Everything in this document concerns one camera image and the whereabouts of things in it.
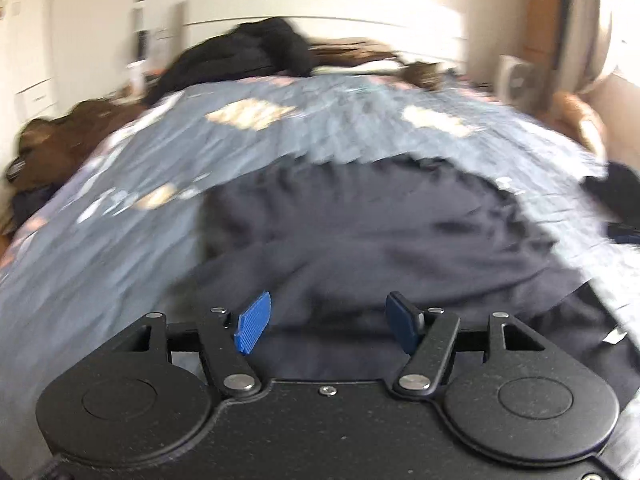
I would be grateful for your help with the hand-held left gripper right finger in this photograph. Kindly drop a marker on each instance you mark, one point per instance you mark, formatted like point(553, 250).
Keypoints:
point(402, 320)

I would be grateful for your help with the beige waffle blanket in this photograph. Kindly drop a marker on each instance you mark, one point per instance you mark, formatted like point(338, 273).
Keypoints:
point(580, 117)

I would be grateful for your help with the blue-grey printed quilt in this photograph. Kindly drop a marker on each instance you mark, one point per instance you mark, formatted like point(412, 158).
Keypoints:
point(150, 170)

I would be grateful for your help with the black jacket pile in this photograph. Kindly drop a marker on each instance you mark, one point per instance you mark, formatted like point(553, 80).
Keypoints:
point(235, 55)

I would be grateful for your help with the white box fan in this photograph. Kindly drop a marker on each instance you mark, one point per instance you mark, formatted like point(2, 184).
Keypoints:
point(520, 82)

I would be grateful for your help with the tabby cat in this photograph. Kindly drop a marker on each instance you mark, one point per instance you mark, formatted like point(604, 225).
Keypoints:
point(424, 74)

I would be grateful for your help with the white headboard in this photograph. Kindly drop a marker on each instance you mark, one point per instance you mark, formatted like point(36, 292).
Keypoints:
point(350, 7)

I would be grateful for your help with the dark navy sweatshirt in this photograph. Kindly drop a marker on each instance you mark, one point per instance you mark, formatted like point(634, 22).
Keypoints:
point(360, 240)

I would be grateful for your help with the brown coat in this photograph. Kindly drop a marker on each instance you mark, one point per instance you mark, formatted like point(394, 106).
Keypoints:
point(70, 140)

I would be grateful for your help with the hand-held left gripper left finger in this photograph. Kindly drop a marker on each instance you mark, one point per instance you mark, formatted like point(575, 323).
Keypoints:
point(252, 322)

